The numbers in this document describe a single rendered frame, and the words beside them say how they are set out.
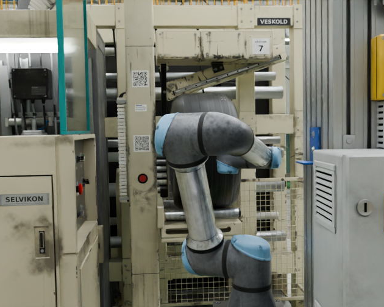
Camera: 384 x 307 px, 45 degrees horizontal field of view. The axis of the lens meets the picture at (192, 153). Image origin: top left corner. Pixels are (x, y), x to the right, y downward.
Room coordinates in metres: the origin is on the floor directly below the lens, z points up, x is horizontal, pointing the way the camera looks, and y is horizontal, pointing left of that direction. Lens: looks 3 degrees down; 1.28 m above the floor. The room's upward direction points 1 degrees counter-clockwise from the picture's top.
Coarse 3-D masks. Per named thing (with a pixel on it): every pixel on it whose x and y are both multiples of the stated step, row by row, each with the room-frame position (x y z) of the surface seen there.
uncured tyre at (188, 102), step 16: (192, 96) 2.07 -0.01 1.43; (208, 96) 2.07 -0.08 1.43; (224, 96) 2.09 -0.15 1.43; (176, 112) 2.00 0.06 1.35; (192, 112) 1.96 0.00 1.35; (224, 112) 1.97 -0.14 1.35; (208, 160) 1.90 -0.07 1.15; (208, 176) 1.92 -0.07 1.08; (224, 176) 1.92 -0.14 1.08; (240, 176) 1.97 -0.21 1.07; (176, 192) 1.99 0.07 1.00; (224, 192) 1.96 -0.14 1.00
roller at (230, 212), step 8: (216, 208) 2.04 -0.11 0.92; (224, 208) 2.04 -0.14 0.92; (232, 208) 2.04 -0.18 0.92; (168, 216) 2.00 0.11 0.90; (176, 216) 2.01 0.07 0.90; (184, 216) 2.01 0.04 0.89; (216, 216) 2.03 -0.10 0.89; (224, 216) 2.03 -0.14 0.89; (232, 216) 2.03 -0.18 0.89; (240, 216) 2.05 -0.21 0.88
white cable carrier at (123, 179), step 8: (120, 104) 2.09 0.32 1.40; (120, 112) 2.07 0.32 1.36; (120, 120) 2.07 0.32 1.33; (120, 128) 2.07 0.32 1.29; (120, 136) 2.07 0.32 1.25; (120, 144) 2.07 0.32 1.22; (120, 152) 2.07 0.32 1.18; (120, 160) 2.07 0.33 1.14; (120, 168) 2.07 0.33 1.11; (120, 176) 2.07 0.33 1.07; (120, 184) 2.07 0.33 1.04; (120, 192) 2.10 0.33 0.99; (120, 200) 2.07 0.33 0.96
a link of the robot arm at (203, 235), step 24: (168, 120) 1.21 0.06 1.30; (192, 120) 1.19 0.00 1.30; (168, 144) 1.20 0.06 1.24; (192, 144) 1.18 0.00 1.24; (192, 168) 1.22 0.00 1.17; (192, 192) 1.27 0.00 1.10; (192, 216) 1.30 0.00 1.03; (192, 240) 1.35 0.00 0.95; (216, 240) 1.35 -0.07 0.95; (192, 264) 1.37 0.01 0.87; (216, 264) 1.34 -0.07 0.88
